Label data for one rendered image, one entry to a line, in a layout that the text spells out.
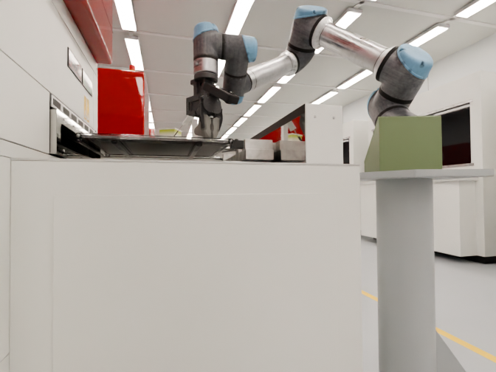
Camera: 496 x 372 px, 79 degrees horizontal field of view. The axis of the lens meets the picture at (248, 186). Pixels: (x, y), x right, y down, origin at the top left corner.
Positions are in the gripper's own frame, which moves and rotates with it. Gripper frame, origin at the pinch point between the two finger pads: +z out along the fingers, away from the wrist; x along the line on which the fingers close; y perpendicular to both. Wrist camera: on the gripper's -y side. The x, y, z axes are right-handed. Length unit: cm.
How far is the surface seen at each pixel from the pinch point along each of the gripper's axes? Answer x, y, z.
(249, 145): -1.6, -13.4, 2.1
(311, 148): 1.2, -33.8, 5.4
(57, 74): 37.6, 9.3, -11.5
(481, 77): -331, -53, -102
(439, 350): -49, -50, 65
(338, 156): -4.3, -37.6, 6.9
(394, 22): -320, 27, -184
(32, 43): 44.9, -1.1, -12.2
